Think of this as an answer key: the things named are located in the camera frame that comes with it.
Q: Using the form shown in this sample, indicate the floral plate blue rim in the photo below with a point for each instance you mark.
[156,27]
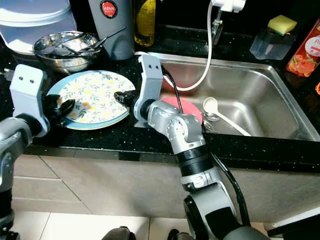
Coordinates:
[95,95]

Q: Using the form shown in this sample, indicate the pink plate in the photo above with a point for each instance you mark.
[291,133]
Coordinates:
[185,107]

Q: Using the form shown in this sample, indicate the white ladle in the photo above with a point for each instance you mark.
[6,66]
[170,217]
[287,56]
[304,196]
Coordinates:
[210,105]

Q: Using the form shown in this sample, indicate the large steel spoon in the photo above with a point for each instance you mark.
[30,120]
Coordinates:
[211,118]

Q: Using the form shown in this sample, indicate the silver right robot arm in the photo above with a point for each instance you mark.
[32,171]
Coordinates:
[185,132]

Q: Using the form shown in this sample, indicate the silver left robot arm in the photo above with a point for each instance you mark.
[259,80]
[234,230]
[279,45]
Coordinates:
[12,160]

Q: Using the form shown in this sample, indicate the steel bowl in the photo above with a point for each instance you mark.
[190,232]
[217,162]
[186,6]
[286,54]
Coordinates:
[65,66]

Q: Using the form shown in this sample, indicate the grey water filter canister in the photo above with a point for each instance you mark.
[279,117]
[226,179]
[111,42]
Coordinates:
[110,37]

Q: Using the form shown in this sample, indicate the yellow oil bottle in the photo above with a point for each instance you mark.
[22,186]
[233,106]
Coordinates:
[145,22]

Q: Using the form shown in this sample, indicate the stainless steel sink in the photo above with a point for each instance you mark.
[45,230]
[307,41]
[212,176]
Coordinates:
[260,92]

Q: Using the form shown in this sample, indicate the white faucet head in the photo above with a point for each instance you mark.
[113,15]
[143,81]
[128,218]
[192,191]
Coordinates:
[230,4]

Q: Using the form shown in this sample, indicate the robot right leg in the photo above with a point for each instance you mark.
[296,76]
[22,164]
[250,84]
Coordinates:
[182,235]

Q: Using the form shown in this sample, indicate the yellow green sponge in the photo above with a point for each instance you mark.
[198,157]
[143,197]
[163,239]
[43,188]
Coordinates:
[282,25]

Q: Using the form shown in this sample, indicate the peach dish soap bottle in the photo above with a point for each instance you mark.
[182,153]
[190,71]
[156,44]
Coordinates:
[305,62]

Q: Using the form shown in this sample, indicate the orange black gadget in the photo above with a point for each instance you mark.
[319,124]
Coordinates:
[318,89]

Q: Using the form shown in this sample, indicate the white edged dark cabinet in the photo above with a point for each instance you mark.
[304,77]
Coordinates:
[300,225]

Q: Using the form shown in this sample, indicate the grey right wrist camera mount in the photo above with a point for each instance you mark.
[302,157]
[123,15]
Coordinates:
[150,75]

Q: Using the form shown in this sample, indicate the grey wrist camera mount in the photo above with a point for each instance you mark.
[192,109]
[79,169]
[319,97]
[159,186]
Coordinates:
[28,90]
[150,75]

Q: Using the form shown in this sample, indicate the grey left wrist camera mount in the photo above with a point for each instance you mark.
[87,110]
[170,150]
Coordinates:
[28,90]

